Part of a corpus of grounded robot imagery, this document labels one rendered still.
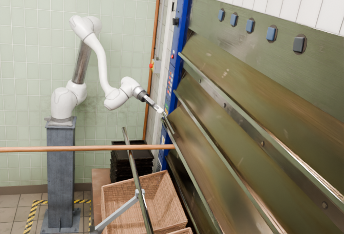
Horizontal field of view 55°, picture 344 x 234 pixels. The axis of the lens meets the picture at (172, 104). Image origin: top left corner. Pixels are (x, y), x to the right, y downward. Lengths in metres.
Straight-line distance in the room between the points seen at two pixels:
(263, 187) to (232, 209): 0.24
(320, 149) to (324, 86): 0.18
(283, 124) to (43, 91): 2.40
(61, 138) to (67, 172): 0.32
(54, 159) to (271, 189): 1.97
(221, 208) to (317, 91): 0.72
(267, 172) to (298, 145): 0.24
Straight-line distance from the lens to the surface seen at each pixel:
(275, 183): 1.26
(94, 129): 3.31
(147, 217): 1.57
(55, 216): 3.18
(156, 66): 2.77
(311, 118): 1.10
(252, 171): 1.36
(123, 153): 2.56
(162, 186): 2.51
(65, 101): 2.65
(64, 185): 2.98
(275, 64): 1.23
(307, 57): 1.10
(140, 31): 3.04
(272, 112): 1.23
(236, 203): 1.50
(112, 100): 2.37
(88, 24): 2.52
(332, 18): 1.04
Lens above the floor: 2.20
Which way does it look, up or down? 21 degrees down
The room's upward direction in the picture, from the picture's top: 7 degrees clockwise
